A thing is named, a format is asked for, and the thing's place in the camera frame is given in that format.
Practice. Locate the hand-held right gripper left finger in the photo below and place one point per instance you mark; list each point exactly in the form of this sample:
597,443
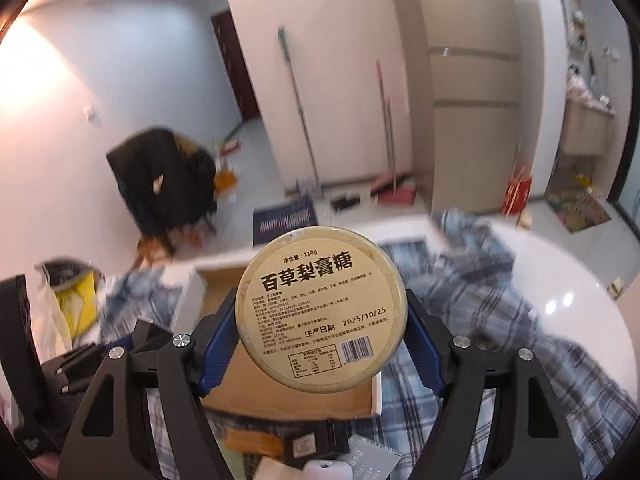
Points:
215,355

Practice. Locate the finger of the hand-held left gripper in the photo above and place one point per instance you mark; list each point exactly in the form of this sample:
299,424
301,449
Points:
75,380

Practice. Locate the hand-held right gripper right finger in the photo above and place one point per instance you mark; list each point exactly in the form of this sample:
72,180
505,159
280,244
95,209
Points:
425,355

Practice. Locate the white cardboard box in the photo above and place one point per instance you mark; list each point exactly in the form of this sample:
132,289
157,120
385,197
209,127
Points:
300,402

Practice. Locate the round beige candy tin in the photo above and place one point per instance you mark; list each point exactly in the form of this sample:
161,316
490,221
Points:
320,310

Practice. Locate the grey small box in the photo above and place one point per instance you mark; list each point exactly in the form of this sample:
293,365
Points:
375,460

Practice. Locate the white plastic bag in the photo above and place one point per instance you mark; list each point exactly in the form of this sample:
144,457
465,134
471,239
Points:
45,320

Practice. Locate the yellow bag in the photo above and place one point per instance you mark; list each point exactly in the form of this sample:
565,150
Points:
80,305

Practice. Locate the blue plaid cloth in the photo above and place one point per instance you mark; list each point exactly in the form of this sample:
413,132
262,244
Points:
500,310

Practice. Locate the orange flat pad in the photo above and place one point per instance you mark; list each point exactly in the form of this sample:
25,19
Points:
255,442

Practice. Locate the green flat pad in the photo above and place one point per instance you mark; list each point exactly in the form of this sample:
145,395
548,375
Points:
240,467

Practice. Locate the black device with label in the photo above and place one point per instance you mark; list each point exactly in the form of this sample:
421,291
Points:
320,440

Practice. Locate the white paper roll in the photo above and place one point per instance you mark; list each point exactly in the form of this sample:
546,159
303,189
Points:
327,471

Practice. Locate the dark blue doormat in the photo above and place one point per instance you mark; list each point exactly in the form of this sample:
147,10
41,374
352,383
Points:
285,220

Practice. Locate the pink dustpan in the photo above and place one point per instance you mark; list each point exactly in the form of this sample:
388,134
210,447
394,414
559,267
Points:
397,195

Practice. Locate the black item on floor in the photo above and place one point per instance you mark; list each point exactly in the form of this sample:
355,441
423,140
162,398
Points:
346,202

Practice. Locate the chair with black jacket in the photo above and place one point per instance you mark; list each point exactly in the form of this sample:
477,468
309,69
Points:
160,180

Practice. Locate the red gift bag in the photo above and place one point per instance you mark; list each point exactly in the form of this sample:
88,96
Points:
517,195

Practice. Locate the patterned floor mat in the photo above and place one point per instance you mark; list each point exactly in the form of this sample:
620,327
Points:
580,210

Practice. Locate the beige refrigerator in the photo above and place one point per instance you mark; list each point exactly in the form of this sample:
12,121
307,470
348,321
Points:
470,135

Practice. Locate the pink broom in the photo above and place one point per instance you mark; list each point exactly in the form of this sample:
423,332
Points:
385,110

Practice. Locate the grey mop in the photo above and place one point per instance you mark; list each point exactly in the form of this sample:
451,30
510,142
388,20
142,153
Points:
300,110

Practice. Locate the beige vanity cabinet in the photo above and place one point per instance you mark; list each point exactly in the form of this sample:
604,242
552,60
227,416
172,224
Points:
587,127

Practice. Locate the brown door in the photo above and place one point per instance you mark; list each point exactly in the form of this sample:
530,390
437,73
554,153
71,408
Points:
235,60

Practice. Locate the white wall switch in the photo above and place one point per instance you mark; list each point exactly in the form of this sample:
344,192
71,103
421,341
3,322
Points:
91,113

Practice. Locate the wall niche shelf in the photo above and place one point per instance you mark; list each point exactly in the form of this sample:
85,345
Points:
576,20

